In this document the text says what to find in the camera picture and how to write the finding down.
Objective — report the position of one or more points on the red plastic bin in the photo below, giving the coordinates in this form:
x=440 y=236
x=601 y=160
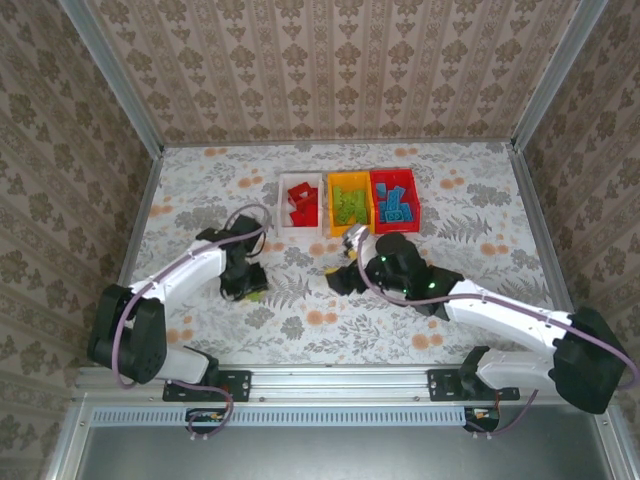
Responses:
x=395 y=229

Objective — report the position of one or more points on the grey metal panel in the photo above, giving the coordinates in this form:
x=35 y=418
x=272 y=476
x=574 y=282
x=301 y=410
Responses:
x=325 y=455

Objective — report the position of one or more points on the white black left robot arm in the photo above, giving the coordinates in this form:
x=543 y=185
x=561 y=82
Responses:
x=180 y=272

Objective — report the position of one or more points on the aluminium frame post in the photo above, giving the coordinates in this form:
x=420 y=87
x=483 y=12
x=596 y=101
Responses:
x=117 y=80
x=555 y=75

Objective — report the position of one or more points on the thin aluminium rail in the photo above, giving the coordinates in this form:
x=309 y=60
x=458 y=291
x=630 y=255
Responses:
x=350 y=143

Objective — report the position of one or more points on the yellow plastic bin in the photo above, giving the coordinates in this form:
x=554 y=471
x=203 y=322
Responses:
x=350 y=179

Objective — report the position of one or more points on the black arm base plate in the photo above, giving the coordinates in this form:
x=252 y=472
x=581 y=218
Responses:
x=440 y=385
x=240 y=385

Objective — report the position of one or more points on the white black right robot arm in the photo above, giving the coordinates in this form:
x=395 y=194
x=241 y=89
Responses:
x=500 y=315

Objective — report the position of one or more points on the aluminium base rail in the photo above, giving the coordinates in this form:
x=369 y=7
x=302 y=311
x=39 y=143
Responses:
x=340 y=382

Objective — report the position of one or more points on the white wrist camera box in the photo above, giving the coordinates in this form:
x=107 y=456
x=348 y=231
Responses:
x=357 y=235

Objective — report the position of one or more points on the white plastic bin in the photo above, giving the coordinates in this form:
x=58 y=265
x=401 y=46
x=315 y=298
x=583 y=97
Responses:
x=300 y=231

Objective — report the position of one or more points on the aluminium side rail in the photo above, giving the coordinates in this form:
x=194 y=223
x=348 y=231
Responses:
x=541 y=225
x=129 y=260

